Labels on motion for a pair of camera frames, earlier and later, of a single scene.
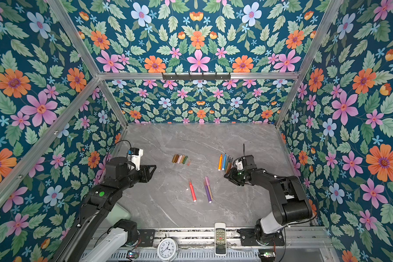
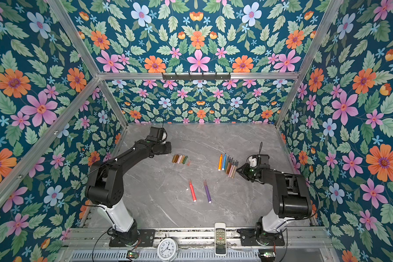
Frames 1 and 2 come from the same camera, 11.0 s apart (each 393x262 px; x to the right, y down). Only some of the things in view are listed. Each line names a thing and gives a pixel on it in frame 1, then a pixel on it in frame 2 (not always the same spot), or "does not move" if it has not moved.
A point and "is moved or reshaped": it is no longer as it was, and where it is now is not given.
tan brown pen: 228,165 does not move
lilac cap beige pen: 208,182 is moved or reshaped
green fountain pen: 226,163 does not move
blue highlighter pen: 224,161 does not move
